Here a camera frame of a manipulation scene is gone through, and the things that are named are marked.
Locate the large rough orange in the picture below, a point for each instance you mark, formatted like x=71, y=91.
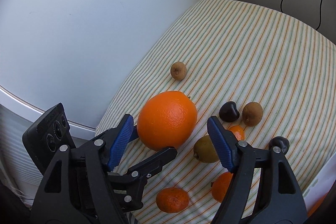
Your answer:
x=316, y=205

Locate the small brown kiwi far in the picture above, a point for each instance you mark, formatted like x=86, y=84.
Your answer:
x=178, y=71

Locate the mandarin with stem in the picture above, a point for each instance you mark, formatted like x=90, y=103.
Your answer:
x=220, y=186

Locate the dark plum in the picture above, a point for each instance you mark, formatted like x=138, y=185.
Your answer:
x=228, y=112
x=281, y=142

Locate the tiny orange kumquat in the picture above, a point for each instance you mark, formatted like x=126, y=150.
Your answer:
x=238, y=132

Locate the striped cloth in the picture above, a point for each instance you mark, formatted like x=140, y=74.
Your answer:
x=235, y=51

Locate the dark plum left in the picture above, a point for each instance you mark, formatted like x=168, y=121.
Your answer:
x=228, y=112

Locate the white refrigerator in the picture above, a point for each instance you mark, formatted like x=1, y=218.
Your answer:
x=76, y=52

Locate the black camera box left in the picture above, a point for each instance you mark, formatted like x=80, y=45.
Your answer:
x=46, y=135

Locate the green kiwi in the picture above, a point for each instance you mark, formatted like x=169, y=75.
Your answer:
x=204, y=150

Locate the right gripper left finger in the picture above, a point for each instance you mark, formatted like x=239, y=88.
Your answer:
x=75, y=187

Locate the brown kiwi middle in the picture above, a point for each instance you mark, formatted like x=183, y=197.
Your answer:
x=252, y=114

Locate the dark plum right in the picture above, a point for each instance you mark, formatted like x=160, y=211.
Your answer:
x=281, y=142

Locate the floral white plate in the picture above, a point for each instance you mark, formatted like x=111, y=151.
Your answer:
x=321, y=184

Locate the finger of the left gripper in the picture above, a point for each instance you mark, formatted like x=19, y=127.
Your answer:
x=129, y=187

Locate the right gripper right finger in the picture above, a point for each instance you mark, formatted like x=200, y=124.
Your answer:
x=279, y=198

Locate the large smooth orange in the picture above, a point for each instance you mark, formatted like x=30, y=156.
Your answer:
x=166, y=120

